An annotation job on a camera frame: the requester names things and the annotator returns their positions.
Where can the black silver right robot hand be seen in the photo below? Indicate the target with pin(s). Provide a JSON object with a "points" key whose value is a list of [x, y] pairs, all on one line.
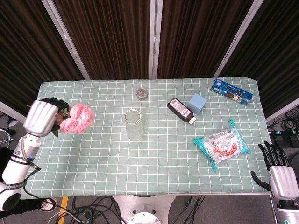
{"points": [[281, 179]]}

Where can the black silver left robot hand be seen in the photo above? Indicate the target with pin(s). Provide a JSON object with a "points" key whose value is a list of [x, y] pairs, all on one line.
{"points": [[40, 119]]}

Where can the pink rose bouquet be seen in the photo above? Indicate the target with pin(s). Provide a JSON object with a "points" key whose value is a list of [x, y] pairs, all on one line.
{"points": [[79, 117]]}

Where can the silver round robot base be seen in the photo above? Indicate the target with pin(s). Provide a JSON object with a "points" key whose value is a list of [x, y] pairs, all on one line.
{"points": [[143, 217]]}

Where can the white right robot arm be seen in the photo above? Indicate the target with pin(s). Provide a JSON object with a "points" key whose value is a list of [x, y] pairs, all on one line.
{"points": [[287, 212]]}

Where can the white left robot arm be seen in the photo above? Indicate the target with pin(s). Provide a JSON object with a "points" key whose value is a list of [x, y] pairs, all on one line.
{"points": [[14, 168]]}

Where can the clear ribbed glass vase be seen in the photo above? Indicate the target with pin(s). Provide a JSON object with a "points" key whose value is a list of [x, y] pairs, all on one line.
{"points": [[134, 127]]}

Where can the black box with green lights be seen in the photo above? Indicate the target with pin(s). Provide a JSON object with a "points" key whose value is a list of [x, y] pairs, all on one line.
{"points": [[283, 137]]}

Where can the teal clear snack bag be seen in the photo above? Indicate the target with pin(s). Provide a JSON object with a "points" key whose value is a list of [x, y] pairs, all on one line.
{"points": [[222, 145]]}

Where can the white black sneaker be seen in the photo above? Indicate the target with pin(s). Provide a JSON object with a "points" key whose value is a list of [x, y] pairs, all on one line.
{"points": [[49, 204]]}

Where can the blue cookie package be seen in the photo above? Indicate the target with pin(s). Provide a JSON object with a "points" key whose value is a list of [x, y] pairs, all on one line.
{"points": [[231, 92]]}

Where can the green white checked tablecloth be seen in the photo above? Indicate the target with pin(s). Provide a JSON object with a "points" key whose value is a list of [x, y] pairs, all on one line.
{"points": [[140, 163]]}

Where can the light blue cube box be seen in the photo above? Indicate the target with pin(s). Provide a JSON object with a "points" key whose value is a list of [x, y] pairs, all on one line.
{"points": [[197, 102]]}

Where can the brown bottle white cap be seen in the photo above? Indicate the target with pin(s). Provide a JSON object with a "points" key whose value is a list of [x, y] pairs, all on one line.
{"points": [[181, 109]]}

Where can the brown screen panel white frame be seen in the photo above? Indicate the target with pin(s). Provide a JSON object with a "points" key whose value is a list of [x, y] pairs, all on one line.
{"points": [[23, 58], [112, 39], [275, 58], [198, 39]]}

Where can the white table frame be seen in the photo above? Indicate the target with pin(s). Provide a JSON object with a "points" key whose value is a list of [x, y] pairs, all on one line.
{"points": [[210, 194]]}

